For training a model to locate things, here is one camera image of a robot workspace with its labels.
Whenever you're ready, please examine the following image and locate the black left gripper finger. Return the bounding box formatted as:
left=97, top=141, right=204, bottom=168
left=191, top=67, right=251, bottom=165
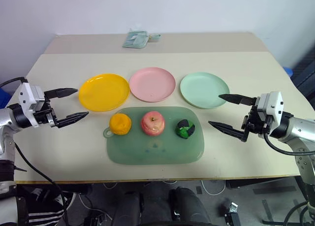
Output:
left=54, top=111, right=90, bottom=129
left=44, top=88, right=79, bottom=99

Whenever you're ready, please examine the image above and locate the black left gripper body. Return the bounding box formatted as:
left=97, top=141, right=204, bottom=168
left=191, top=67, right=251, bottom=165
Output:
left=32, top=95, right=60, bottom=128

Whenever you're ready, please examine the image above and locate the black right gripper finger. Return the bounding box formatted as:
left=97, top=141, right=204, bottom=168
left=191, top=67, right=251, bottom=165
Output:
left=208, top=120, right=248, bottom=143
left=218, top=93, right=257, bottom=106

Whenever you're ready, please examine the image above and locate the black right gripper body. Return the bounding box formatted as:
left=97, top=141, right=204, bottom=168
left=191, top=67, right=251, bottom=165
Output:
left=241, top=103, right=273, bottom=141

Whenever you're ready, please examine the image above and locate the green plate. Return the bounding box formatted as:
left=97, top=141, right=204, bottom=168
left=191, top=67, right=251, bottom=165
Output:
left=180, top=71, right=230, bottom=110

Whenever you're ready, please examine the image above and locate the green and black toy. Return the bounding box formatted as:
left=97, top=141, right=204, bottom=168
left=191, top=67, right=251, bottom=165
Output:
left=175, top=119, right=196, bottom=139

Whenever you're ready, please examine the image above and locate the yellow plate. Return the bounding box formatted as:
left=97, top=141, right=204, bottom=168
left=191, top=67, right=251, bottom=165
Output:
left=78, top=73, right=130, bottom=112

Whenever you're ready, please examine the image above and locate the orange fruit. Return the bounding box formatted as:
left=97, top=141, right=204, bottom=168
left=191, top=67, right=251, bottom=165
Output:
left=109, top=112, right=132, bottom=135

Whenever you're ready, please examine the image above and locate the pink plate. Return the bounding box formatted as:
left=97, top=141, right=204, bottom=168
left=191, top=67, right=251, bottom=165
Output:
left=129, top=67, right=177, bottom=103

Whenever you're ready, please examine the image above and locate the green cutting mat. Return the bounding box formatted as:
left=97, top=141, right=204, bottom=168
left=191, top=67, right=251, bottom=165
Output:
left=103, top=106, right=205, bottom=165

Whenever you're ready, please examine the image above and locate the red apple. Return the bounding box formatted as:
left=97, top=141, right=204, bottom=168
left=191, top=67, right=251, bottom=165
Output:
left=140, top=110, right=166, bottom=137

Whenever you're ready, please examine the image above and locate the black rounded robot leg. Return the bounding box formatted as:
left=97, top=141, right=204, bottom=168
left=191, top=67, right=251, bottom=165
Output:
left=168, top=186, right=212, bottom=226
left=112, top=191, right=145, bottom=226

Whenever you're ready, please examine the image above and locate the pale green folded cloth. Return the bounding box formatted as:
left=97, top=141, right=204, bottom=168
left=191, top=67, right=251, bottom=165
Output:
left=122, top=29, right=162, bottom=49

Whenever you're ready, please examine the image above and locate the black and white striped object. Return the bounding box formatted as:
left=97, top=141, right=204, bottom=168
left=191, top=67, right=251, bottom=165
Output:
left=26, top=186, right=77, bottom=226

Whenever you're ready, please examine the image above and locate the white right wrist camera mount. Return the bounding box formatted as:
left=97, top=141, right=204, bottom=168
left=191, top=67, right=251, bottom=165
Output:
left=255, top=91, right=284, bottom=125

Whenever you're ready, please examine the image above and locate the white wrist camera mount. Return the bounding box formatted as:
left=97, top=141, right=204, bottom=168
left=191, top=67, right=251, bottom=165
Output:
left=18, top=82, right=46, bottom=113
left=255, top=91, right=284, bottom=125

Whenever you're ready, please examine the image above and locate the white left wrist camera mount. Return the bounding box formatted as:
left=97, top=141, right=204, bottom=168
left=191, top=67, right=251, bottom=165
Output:
left=18, top=82, right=46, bottom=113

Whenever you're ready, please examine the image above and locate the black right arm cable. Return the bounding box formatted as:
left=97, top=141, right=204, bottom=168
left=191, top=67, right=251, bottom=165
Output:
left=262, top=132, right=315, bottom=156

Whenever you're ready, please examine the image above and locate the white floor cable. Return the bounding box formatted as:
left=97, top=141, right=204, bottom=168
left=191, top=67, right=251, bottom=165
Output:
left=200, top=179, right=227, bottom=195

